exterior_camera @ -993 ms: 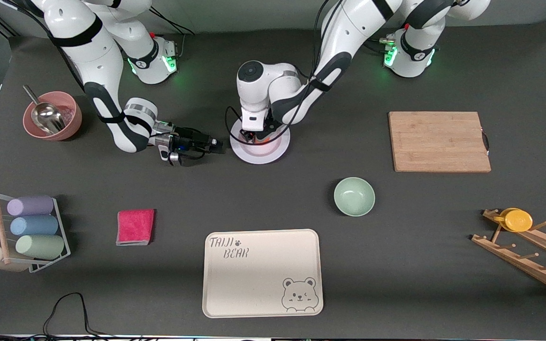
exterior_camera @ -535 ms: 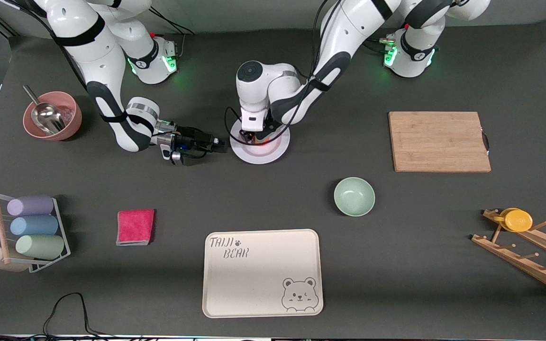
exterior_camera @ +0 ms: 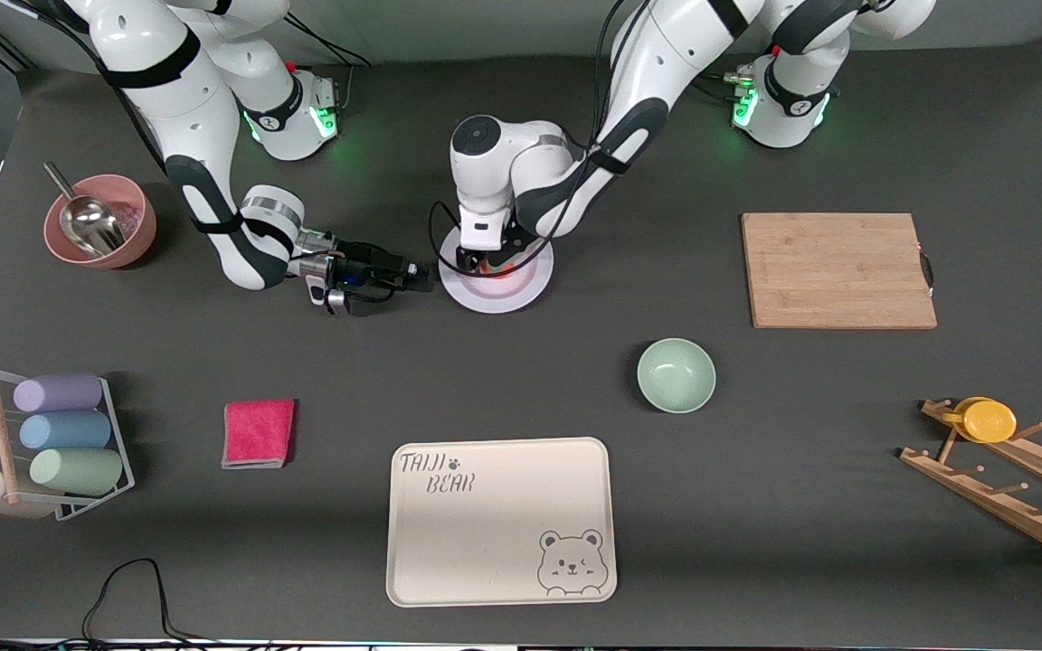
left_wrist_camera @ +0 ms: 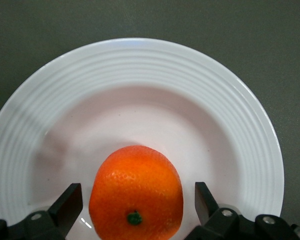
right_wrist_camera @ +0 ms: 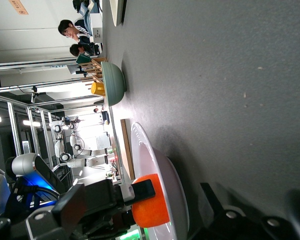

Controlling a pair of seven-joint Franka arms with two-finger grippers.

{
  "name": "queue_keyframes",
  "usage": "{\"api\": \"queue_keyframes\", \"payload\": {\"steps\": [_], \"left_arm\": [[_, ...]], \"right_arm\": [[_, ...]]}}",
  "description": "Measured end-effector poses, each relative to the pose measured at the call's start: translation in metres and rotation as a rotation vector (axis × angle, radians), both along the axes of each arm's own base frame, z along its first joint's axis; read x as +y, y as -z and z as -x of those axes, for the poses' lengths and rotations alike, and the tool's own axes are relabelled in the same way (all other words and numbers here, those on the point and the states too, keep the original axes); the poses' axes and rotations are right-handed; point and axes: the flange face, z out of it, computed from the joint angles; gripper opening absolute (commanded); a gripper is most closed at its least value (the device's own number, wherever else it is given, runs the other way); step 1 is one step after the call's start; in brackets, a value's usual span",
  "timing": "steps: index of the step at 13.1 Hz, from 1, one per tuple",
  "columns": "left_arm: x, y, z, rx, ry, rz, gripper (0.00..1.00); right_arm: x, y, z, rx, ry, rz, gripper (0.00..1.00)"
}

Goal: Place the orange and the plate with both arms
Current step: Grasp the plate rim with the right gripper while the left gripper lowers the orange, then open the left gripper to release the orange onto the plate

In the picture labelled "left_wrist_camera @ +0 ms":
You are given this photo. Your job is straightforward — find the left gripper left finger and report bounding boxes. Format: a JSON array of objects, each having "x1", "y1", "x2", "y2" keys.
[{"x1": 7, "y1": 182, "x2": 84, "y2": 240}]

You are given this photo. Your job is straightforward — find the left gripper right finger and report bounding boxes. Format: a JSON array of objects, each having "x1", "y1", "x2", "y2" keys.
[{"x1": 186, "y1": 181, "x2": 256, "y2": 240}]

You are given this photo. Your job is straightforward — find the orange fruit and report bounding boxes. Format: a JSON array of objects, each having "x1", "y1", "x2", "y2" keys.
[{"x1": 88, "y1": 145, "x2": 185, "y2": 240}]

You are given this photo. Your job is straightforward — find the white ribbed plate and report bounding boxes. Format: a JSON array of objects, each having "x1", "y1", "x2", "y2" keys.
[{"x1": 0, "y1": 37, "x2": 285, "y2": 240}]

